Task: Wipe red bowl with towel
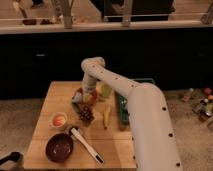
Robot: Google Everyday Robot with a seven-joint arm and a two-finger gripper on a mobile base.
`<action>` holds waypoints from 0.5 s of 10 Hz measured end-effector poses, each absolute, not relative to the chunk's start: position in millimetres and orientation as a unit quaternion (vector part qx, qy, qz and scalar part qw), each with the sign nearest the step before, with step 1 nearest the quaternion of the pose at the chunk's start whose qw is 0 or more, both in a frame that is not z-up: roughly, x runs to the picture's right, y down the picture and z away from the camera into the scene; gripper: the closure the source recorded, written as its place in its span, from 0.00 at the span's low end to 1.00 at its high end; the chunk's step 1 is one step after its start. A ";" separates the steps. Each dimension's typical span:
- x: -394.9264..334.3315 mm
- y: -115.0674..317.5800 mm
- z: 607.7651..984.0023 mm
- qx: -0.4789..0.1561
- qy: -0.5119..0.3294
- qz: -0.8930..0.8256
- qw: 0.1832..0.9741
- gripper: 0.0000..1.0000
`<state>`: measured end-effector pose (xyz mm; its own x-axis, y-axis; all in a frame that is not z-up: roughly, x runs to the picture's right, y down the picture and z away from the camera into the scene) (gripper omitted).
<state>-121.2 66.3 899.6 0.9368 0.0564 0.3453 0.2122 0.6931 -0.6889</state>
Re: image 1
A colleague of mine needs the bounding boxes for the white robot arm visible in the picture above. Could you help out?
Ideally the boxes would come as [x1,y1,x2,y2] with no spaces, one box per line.
[81,57,183,171]

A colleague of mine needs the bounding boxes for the dark red bowl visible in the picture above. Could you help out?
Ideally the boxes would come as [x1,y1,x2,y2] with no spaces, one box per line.
[45,133,73,163]

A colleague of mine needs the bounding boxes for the green cup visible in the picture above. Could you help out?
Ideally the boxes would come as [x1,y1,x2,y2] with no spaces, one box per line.
[100,84,112,98]

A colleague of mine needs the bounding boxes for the green dish rack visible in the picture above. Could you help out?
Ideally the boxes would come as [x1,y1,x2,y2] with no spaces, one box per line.
[115,78,156,126]

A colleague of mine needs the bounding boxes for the yellow banana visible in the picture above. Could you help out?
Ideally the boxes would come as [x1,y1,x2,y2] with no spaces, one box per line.
[103,106,111,129]

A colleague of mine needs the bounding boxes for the dark grape bunch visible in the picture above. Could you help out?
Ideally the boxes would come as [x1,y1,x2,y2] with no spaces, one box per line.
[80,106,94,126]

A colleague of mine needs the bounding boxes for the wooden table board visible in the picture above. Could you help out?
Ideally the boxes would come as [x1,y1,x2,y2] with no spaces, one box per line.
[24,81,136,170]

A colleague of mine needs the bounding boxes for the small cup with orange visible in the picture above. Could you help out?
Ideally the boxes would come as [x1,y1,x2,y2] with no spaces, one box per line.
[50,112,67,130]

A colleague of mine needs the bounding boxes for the bottles on floor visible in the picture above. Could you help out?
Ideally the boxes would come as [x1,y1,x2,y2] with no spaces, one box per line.
[181,87,213,123]

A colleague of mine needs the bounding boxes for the black object at floor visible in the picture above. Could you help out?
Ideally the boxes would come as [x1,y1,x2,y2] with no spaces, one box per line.
[0,152,21,165]

